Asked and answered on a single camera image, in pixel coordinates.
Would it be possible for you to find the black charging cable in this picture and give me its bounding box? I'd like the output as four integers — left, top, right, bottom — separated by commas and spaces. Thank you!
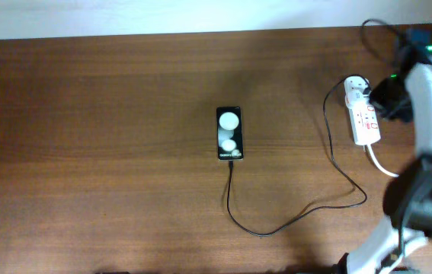
225, 74, 373, 238

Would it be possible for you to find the black smartphone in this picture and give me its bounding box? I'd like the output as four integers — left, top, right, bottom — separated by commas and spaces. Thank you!
216, 107, 244, 161

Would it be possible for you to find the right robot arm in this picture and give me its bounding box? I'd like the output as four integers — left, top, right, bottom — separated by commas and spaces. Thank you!
333, 31, 432, 273

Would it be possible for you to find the white USB charger adapter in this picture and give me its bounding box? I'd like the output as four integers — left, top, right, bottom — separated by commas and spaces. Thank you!
344, 76, 371, 109

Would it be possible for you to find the white power strip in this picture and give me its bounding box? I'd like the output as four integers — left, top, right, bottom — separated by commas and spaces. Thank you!
343, 75, 382, 146

